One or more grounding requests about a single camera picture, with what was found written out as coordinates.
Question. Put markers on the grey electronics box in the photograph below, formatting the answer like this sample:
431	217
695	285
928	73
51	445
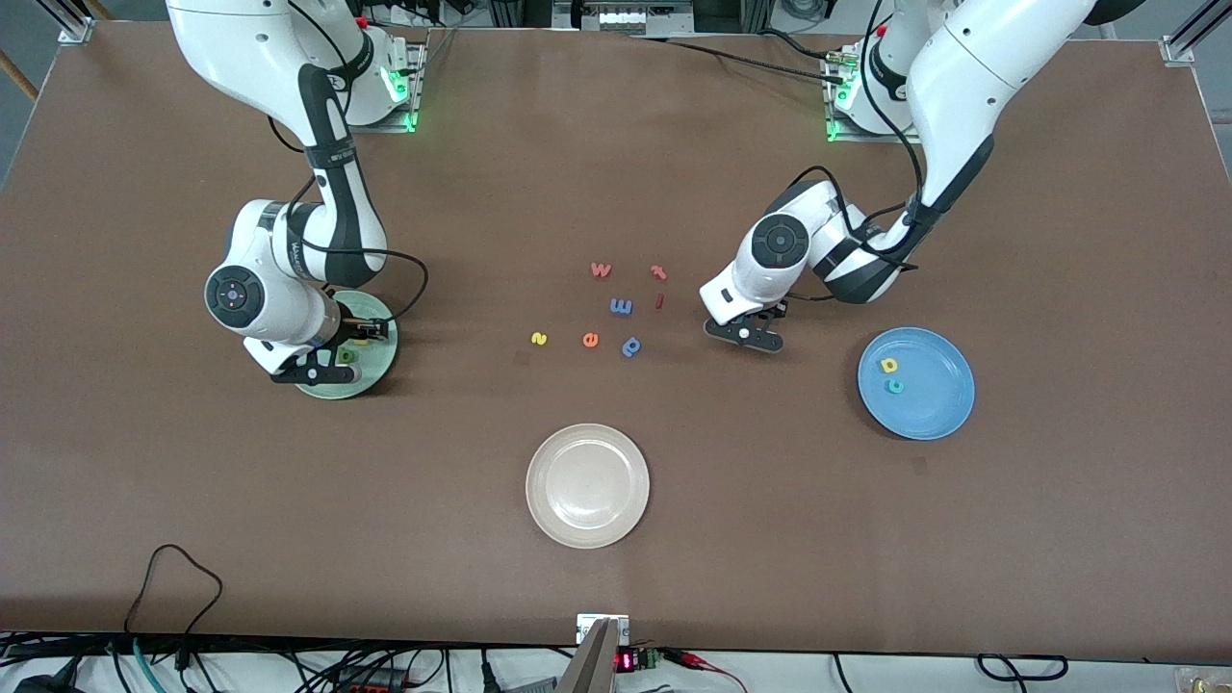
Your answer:
616	17

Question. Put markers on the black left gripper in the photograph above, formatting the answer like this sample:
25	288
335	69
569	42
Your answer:
776	312

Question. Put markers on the aluminium frame post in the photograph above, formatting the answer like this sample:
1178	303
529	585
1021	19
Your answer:
75	24
1179	48

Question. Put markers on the pale green plate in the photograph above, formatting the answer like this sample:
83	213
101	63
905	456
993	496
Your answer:
377	361

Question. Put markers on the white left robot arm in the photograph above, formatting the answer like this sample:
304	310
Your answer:
972	67

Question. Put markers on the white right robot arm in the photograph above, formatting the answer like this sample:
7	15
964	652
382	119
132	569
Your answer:
252	289

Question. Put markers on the red digit display module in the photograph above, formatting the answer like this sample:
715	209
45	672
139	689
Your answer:
626	661

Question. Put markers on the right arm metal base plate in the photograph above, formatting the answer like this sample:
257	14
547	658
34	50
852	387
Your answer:
416	96

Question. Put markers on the white camera bracket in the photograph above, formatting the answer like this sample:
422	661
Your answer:
585	626

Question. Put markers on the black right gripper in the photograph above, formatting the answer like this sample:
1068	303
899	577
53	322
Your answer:
352	330

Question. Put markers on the grey metal bar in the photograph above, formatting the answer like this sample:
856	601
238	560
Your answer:
592	664

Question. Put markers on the salmon foam letter w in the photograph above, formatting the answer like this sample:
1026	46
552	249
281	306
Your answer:
601	274

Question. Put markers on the blue plate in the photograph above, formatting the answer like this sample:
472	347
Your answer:
929	404

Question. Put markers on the cream white plate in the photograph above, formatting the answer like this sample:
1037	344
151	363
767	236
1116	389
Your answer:
587	486

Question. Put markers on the blue foam letter m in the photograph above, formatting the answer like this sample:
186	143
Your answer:
621	306

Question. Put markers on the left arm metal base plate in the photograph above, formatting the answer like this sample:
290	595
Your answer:
871	138

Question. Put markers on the wooden stick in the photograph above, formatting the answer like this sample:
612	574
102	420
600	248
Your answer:
17	75

